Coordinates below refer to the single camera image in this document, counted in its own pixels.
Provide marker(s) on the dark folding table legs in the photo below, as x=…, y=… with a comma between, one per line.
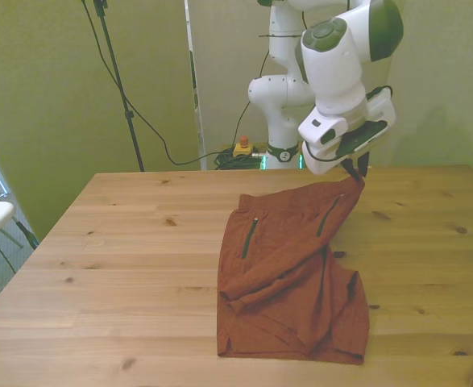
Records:
x=22, y=234

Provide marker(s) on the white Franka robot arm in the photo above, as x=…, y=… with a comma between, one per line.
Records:
x=333, y=68

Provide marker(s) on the dark tripod pole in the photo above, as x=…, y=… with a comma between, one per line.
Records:
x=117, y=76

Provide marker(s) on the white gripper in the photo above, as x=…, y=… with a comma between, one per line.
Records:
x=320, y=151

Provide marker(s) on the white panel edge strip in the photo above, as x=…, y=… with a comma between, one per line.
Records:
x=193, y=80

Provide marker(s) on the wrist camera with dark mount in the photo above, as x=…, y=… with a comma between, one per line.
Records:
x=377, y=113

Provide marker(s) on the yellow emergency stop button box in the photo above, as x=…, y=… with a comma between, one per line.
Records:
x=242, y=149

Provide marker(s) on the rust orange shorts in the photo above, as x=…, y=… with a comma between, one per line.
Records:
x=284, y=282

